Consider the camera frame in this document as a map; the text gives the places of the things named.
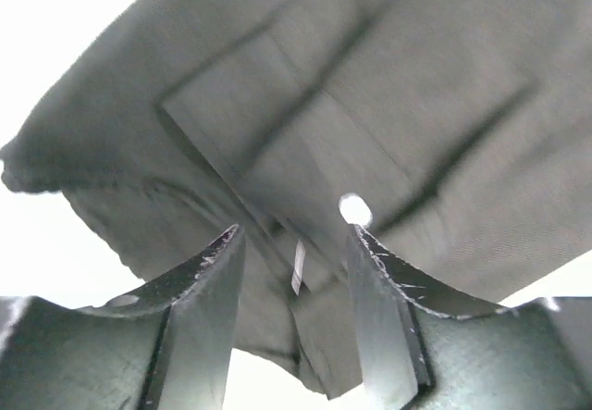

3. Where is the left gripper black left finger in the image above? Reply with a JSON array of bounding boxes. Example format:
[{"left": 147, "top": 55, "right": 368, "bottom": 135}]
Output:
[{"left": 1, "top": 225, "right": 245, "bottom": 410}]

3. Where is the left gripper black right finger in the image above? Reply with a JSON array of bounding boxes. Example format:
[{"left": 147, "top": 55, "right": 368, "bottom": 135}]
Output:
[{"left": 347, "top": 225, "right": 591, "bottom": 409}]

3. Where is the black long sleeve shirt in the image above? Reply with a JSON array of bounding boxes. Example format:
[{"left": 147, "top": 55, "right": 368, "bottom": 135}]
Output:
[{"left": 1, "top": 0, "right": 591, "bottom": 399}]

